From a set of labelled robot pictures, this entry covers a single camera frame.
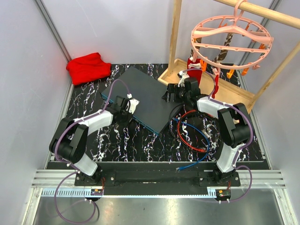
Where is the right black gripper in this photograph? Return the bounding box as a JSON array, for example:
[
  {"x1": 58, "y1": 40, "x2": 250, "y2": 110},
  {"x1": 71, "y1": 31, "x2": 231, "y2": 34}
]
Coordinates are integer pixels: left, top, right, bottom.
[{"x1": 162, "y1": 83, "x2": 190, "y2": 104}]

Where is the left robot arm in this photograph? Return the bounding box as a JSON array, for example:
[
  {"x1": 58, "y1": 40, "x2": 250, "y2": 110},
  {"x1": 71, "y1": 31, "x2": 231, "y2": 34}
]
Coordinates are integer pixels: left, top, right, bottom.
[{"x1": 49, "y1": 94, "x2": 139, "y2": 186}]

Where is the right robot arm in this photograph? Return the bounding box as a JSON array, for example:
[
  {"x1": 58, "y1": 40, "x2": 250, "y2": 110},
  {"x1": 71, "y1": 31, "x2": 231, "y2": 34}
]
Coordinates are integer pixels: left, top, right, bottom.
[{"x1": 162, "y1": 77, "x2": 253, "y2": 186}]

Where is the red sock left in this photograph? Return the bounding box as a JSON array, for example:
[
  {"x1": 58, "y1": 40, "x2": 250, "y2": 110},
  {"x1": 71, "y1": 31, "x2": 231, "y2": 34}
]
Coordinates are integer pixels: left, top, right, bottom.
[{"x1": 187, "y1": 56, "x2": 203, "y2": 85}]

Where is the red sock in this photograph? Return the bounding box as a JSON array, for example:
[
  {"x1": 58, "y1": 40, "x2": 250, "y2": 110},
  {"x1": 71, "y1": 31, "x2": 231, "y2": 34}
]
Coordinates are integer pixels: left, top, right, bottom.
[
  {"x1": 187, "y1": 56, "x2": 203, "y2": 85},
  {"x1": 211, "y1": 67, "x2": 221, "y2": 98}
]

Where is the red sock right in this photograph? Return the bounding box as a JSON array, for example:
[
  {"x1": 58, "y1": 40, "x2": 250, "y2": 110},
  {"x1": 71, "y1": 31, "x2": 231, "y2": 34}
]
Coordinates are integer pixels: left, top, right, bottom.
[{"x1": 211, "y1": 67, "x2": 221, "y2": 98}]

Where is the red folded cloth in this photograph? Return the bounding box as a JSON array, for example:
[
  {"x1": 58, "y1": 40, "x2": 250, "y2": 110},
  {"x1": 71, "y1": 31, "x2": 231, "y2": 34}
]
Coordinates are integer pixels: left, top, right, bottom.
[{"x1": 66, "y1": 52, "x2": 111, "y2": 86}]

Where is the brown striped sock front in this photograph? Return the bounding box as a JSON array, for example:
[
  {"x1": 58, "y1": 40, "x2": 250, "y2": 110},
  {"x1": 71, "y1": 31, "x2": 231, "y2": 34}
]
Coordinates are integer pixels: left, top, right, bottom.
[{"x1": 192, "y1": 38, "x2": 203, "y2": 56}]

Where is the brown striped sock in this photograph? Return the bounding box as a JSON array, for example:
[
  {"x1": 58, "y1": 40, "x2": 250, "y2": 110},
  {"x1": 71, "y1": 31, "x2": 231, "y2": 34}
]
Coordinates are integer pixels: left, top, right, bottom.
[
  {"x1": 213, "y1": 33, "x2": 233, "y2": 63},
  {"x1": 192, "y1": 38, "x2": 203, "y2": 56}
]

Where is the brown striped sock back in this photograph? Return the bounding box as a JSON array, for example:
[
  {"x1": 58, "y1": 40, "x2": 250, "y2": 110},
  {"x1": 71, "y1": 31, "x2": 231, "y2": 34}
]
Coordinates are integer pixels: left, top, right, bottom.
[{"x1": 213, "y1": 33, "x2": 233, "y2": 63}]

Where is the black ethernet cable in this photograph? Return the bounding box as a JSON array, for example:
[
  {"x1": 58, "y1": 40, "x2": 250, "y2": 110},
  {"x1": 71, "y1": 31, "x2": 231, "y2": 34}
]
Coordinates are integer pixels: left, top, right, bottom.
[{"x1": 168, "y1": 102, "x2": 223, "y2": 150}]

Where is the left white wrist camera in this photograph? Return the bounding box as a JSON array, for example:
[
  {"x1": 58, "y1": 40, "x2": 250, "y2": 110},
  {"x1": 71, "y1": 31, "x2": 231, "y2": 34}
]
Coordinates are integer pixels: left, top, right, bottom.
[{"x1": 127, "y1": 98, "x2": 140, "y2": 114}]

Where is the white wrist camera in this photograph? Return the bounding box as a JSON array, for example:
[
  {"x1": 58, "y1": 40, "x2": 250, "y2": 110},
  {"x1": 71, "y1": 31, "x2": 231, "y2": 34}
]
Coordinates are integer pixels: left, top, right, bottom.
[
  {"x1": 127, "y1": 98, "x2": 140, "y2": 114},
  {"x1": 177, "y1": 71, "x2": 189, "y2": 87}
]

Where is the dark blue network switch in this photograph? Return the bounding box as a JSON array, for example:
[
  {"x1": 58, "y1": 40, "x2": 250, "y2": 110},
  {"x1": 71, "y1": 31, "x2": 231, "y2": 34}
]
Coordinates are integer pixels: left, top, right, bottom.
[{"x1": 110, "y1": 67, "x2": 180, "y2": 136}]

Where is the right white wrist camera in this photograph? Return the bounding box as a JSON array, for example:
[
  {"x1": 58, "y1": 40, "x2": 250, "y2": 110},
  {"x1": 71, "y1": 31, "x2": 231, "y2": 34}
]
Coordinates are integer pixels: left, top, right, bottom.
[{"x1": 177, "y1": 71, "x2": 189, "y2": 87}]

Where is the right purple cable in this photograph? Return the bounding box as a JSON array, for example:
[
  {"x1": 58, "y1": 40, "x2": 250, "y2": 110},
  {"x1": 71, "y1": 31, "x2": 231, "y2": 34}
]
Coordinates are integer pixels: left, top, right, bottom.
[{"x1": 180, "y1": 68, "x2": 254, "y2": 203}]

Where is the purple cable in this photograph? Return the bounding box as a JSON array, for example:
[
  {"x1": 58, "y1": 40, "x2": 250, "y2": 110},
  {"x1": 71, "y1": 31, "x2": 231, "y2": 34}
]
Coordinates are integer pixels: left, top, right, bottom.
[
  {"x1": 180, "y1": 68, "x2": 254, "y2": 203},
  {"x1": 53, "y1": 79, "x2": 133, "y2": 222}
]

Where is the red ethernet cable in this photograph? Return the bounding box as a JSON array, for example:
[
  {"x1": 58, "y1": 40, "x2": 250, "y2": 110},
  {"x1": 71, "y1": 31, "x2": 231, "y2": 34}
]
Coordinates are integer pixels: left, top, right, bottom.
[{"x1": 177, "y1": 111, "x2": 211, "y2": 153}]

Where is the wooden drying rack frame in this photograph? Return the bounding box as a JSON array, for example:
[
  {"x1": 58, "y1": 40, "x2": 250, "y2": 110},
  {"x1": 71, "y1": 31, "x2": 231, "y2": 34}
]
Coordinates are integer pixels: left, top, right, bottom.
[{"x1": 158, "y1": 0, "x2": 300, "y2": 113}]

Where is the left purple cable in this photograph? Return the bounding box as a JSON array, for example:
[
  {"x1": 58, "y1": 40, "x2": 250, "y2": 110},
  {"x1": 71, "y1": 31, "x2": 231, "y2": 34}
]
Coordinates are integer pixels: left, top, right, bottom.
[{"x1": 53, "y1": 79, "x2": 133, "y2": 222}]

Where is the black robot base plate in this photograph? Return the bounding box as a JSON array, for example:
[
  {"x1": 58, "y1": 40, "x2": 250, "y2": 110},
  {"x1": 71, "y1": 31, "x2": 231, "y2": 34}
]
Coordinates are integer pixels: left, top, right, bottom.
[{"x1": 75, "y1": 161, "x2": 270, "y2": 198}]

